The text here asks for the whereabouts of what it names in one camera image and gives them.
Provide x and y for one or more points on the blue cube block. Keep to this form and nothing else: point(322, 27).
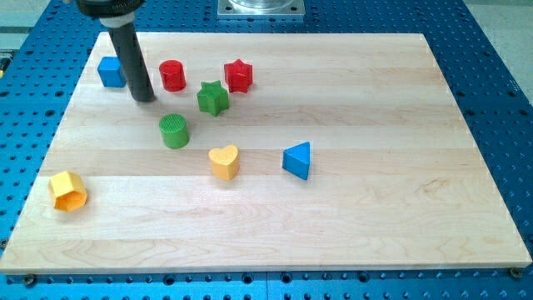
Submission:
point(110, 73)

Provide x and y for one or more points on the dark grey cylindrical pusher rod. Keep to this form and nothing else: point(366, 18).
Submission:
point(127, 48)

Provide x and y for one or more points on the yellow heart block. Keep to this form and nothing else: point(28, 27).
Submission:
point(224, 162)

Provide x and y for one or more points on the light wooden board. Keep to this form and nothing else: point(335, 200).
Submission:
point(265, 152)

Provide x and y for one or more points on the red cylinder block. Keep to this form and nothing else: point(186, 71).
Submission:
point(172, 75)

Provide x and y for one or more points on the yellow hexagon block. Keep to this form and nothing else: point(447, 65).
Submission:
point(67, 191)

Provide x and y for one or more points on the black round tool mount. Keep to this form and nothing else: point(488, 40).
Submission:
point(107, 8)

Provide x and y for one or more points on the red star block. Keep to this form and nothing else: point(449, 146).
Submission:
point(238, 76)

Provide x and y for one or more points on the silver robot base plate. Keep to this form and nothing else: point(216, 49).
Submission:
point(260, 8)

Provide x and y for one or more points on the green star block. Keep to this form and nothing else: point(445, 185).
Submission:
point(212, 98)

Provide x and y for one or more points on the green cylinder block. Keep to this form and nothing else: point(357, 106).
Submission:
point(173, 128)

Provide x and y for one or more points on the blue triangle block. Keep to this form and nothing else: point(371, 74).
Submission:
point(297, 160)

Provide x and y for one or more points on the blue perforated metal table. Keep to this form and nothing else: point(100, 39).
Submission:
point(42, 76)

